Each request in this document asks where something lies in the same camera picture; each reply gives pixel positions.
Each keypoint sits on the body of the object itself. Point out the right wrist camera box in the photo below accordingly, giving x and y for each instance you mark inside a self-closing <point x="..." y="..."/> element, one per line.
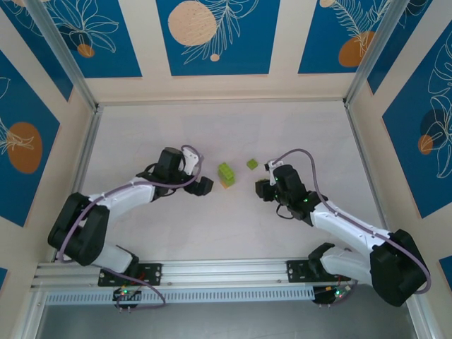
<point x="272" y="164"/>

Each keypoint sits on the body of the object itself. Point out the grey metal sheet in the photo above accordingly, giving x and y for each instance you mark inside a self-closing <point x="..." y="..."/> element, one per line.
<point x="226" y="323"/>

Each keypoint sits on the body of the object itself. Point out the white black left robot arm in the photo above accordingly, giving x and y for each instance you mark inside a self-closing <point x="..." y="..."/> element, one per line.
<point x="130" y="194"/>

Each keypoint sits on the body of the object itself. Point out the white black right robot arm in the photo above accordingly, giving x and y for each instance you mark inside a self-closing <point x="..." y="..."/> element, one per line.
<point x="346" y="226"/>

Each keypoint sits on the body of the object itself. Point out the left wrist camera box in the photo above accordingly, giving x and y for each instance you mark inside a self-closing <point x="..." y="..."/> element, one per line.
<point x="190" y="160"/>

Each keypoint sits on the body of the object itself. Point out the orange lego brick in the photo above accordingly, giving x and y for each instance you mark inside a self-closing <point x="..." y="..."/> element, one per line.
<point x="225" y="185"/>

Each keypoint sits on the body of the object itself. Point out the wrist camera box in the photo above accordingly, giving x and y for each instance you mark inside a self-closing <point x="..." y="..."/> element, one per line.
<point x="272" y="164"/>
<point x="190" y="160"/>

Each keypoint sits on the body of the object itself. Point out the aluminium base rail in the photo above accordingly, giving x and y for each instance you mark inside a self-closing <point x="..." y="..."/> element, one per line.
<point x="226" y="272"/>

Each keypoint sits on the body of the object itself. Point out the small green lego brick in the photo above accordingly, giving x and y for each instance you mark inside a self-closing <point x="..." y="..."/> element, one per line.
<point x="252" y="164"/>

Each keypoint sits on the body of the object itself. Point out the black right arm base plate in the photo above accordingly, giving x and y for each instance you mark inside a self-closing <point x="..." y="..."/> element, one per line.
<point x="296" y="270"/>

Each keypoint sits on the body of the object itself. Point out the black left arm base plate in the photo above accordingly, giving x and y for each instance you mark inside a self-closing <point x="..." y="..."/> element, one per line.
<point x="152" y="273"/>

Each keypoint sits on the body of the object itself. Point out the aluminium corner post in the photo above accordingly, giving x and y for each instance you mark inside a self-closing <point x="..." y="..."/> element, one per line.
<point x="63" y="53"/>
<point x="367" y="53"/>

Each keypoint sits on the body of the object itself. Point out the blue floral wall panel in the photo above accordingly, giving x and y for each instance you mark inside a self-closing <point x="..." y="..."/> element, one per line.
<point x="123" y="53"/>
<point x="399" y="159"/>
<point x="21" y="106"/>
<point x="416" y="35"/>
<point x="46" y="60"/>
<point x="318" y="35"/>
<point x="247" y="53"/>

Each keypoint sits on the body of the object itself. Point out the aluminium side rail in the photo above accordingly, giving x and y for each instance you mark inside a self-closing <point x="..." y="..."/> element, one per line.
<point x="369" y="176"/>
<point x="90" y="141"/>

